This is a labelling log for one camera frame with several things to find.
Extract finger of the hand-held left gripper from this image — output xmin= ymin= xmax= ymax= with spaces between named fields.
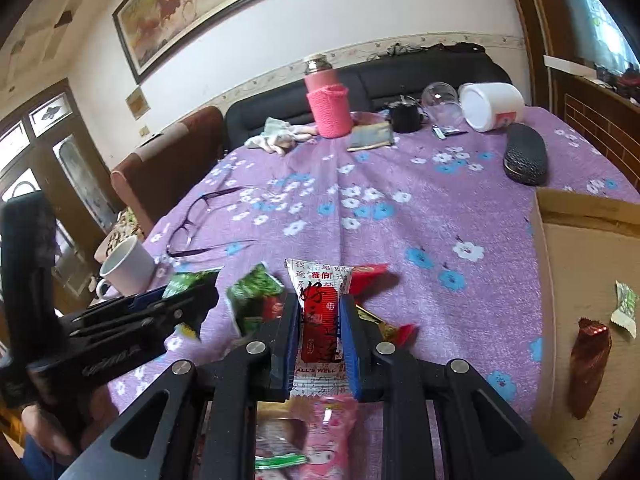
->
xmin=60 ymin=280 xmax=221 ymax=333
xmin=70 ymin=291 xmax=221 ymax=356

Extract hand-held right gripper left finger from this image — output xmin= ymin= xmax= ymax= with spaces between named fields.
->
xmin=60 ymin=292 xmax=301 ymax=480

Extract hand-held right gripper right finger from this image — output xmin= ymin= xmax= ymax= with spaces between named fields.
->
xmin=341 ymin=296 xmax=573 ymax=480

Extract white red snack packet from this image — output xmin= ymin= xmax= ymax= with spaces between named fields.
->
xmin=284 ymin=258 xmax=355 ymax=398

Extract pink snack packet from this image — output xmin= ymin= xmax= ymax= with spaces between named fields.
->
xmin=300 ymin=394 xmax=361 ymax=480

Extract tan biscuit packet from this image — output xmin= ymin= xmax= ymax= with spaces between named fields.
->
xmin=256 ymin=412 xmax=308 ymax=458

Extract cardboard box tray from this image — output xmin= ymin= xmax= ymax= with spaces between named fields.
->
xmin=530 ymin=187 xmax=640 ymax=480

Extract person's left hand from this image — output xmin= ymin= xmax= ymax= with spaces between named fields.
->
xmin=22 ymin=391 xmax=120 ymax=461

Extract white mug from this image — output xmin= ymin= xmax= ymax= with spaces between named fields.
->
xmin=95 ymin=236 xmax=157 ymax=301

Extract patterned cushion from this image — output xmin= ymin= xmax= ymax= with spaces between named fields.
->
xmin=95 ymin=207 xmax=146 ymax=263

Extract purple eyeglasses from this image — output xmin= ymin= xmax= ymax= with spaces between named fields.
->
xmin=166 ymin=186 xmax=263 ymax=258

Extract wooden glass door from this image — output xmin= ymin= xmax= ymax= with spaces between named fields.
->
xmin=0 ymin=77 xmax=123 ymax=311

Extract brown armchair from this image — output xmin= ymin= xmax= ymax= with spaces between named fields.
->
xmin=110 ymin=106 xmax=226 ymax=238

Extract person's blue trousers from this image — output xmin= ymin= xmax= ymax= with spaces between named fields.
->
xmin=20 ymin=435 xmax=68 ymax=480

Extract white gloves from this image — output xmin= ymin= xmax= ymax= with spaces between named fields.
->
xmin=244 ymin=116 xmax=318 ymax=156

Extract grey green pouch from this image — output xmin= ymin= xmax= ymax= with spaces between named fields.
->
xmin=346 ymin=122 xmax=396 ymax=152

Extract black sofa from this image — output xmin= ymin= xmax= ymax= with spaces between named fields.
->
xmin=225 ymin=50 xmax=513 ymax=148

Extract dark red snack packet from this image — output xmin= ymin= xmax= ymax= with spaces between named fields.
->
xmin=570 ymin=317 xmax=612 ymax=420

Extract small black cup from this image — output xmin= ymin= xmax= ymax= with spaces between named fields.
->
xmin=389 ymin=100 xmax=426 ymax=134

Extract flask with pink knit sleeve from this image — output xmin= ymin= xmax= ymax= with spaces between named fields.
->
xmin=303 ymin=54 xmax=351 ymax=139

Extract black glasses case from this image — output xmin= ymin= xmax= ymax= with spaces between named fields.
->
xmin=502 ymin=122 xmax=548 ymax=187

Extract clear plastic cup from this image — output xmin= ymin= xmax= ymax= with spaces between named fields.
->
xmin=421 ymin=81 xmax=463 ymax=128

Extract small green white packet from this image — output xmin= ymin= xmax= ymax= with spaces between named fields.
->
xmin=610 ymin=280 xmax=638 ymax=339

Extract white plastic jar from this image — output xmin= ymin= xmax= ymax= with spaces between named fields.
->
xmin=458 ymin=82 xmax=526 ymax=133

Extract framed horse painting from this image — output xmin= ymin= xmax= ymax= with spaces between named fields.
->
xmin=112 ymin=0 xmax=333 ymax=85

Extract grey cloth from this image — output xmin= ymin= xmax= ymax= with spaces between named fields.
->
xmin=372 ymin=42 xmax=423 ymax=58

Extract dark clothes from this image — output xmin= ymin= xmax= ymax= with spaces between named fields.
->
xmin=422 ymin=41 xmax=488 ymax=56

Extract flat white box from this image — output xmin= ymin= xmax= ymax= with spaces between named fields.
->
xmin=543 ymin=55 xmax=598 ymax=78

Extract wooden glass partition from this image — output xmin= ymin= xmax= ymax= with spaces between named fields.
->
xmin=500 ymin=0 xmax=640 ymax=196

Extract pile of assorted tools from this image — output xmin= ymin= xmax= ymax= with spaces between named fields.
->
xmin=595 ymin=62 xmax=640 ymax=106

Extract small wall plaque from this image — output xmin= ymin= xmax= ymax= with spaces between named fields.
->
xmin=125 ymin=86 xmax=150 ymax=120

